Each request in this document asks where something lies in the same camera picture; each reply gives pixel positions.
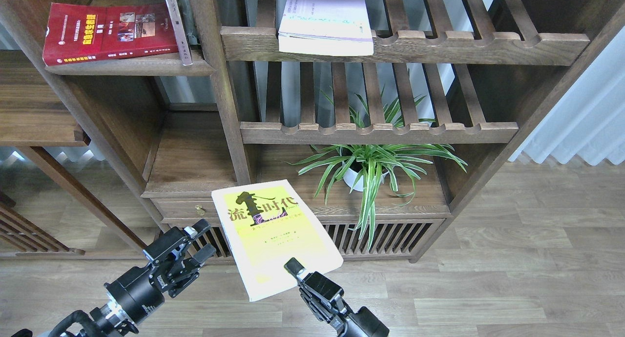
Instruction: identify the green spider plant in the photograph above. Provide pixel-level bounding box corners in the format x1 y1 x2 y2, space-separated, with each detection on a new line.
286 85 468 250

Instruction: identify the brass drawer knob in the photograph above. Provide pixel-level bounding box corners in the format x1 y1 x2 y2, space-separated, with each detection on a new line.
195 204 206 216

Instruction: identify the dark wooden slatted bench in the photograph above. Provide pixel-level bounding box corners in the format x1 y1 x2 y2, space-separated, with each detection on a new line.
0 192 85 258

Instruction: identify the thin upright book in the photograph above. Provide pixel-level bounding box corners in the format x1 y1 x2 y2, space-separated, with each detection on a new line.
165 0 193 67

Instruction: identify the white curtain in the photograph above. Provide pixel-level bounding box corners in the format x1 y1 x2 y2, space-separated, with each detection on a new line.
509 29 625 166

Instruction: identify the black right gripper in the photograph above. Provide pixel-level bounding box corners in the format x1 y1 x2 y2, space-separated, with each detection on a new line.
284 257 389 337

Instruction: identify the white lavender paperback book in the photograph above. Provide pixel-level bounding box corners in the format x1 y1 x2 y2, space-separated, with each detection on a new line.
278 0 374 57

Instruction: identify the dark wooden bookshelf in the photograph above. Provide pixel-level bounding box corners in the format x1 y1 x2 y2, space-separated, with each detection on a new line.
1 0 624 262

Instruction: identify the red paperback book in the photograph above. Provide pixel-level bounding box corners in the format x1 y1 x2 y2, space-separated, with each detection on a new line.
42 3 178 67

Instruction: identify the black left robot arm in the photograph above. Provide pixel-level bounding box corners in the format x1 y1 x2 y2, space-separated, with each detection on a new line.
42 219 216 337

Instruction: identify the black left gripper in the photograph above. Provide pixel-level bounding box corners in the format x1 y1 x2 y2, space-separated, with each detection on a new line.
104 219 216 327

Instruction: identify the yellow green paperback book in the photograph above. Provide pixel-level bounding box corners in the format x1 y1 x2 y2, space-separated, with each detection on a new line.
210 180 344 302

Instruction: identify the white plant pot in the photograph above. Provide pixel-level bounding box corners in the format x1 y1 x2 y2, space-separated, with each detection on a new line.
343 168 375 192

